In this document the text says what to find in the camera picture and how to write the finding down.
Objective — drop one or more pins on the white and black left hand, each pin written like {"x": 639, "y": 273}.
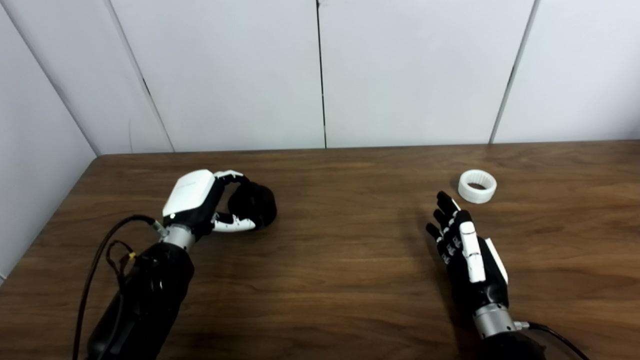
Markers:
{"x": 192, "y": 195}

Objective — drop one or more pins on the white and black right hand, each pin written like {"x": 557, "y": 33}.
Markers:
{"x": 477, "y": 280}

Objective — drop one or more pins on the round black part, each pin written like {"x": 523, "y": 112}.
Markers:
{"x": 255, "y": 205}

